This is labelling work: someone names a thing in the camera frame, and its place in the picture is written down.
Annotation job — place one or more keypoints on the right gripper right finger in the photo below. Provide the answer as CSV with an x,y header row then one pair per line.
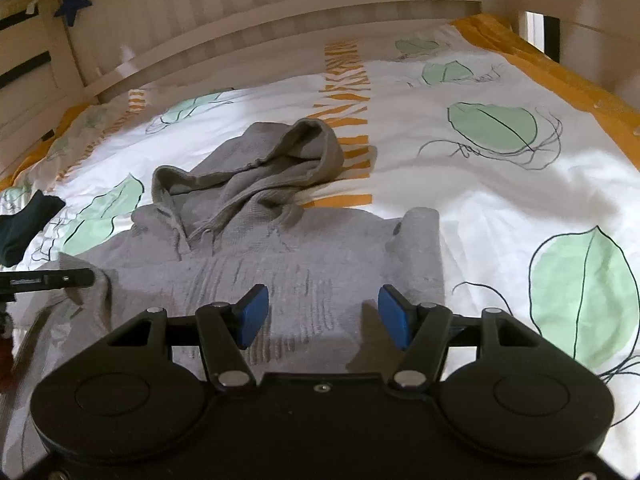
x,y
422,333

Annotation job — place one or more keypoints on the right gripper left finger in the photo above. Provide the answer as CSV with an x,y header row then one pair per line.
x,y
227,329

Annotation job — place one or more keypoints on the grey knitted hoodie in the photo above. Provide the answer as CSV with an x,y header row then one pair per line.
x,y
212,233

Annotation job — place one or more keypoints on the black folded cloth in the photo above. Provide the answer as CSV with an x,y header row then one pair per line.
x,y
18,230

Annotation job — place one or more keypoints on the white leaf-print duvet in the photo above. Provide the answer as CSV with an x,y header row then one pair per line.
x,y
536,191

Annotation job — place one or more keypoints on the dark blue star ornament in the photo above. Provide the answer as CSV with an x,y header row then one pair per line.
x,y
69,9

